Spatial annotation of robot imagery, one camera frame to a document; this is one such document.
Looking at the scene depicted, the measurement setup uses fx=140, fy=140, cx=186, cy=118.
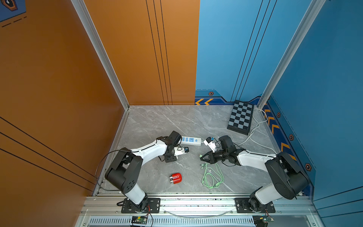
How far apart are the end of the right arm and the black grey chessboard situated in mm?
313

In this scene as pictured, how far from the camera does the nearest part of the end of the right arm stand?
683 mm

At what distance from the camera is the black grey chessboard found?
1043 mm
